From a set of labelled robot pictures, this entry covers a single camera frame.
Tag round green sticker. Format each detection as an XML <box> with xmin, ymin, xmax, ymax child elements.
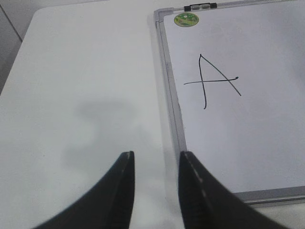
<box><xmin>174</xmin><ymin>12</ymin><xmax>199</xmax><ymax>27</ymax></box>

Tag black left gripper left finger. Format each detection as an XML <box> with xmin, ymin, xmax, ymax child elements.
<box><xmin>37</xmin><ymin>151</ymin><xmax>135</xmax><ymax>229</ymax></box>

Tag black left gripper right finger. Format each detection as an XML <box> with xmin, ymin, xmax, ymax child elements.
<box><xmin>178</xmin><ymin>151</ymin><xmax>284</xmax><ymax>229</ymax></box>

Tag black board hanger clip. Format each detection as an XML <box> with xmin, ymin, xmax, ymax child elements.
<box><xmin>183</xmin><ymin>2</ymin><xmax>217</xmax><ymax>12</ymax></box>

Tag white board with aluminium frame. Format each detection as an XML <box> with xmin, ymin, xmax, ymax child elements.
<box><xmin>154</xmin><ymin>0</ymin><xmax>305</xmax><ymax>205</ymax></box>

